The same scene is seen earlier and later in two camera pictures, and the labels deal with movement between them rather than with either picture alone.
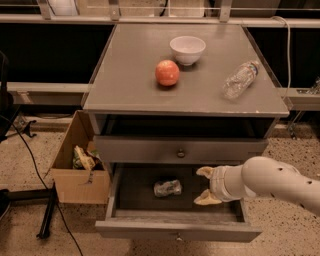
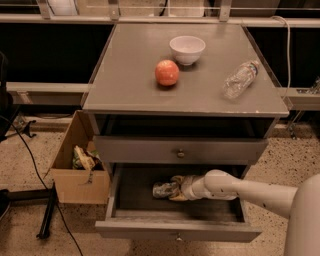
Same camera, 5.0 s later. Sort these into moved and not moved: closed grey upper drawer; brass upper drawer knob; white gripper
Moved: white gripper
Not moved: closed grey upper drawer; brass upper drawer knob
